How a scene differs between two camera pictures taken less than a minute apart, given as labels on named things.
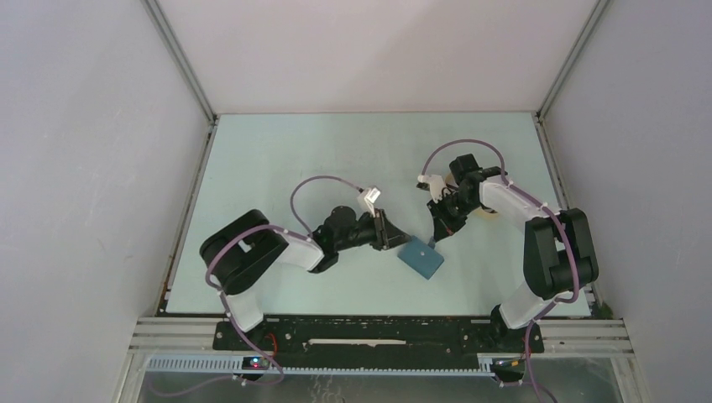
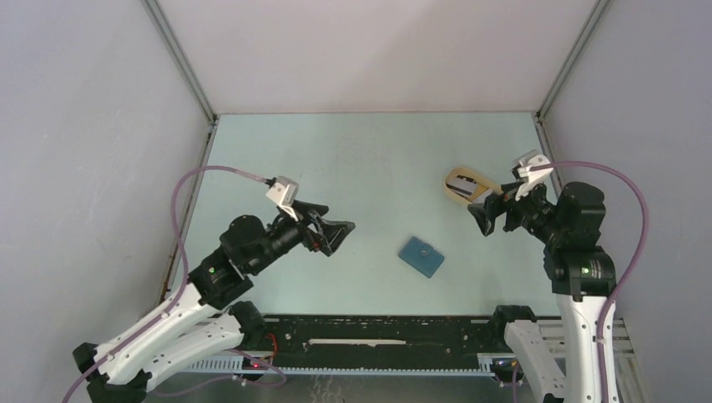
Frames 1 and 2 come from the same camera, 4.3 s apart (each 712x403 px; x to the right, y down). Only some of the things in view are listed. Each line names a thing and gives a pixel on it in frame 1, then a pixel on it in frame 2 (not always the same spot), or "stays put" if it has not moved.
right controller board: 509,366 stays put
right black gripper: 443,228 to 505,200
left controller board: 255,363 stays put
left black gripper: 386,236 to 329,233
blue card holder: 421,257 stays put
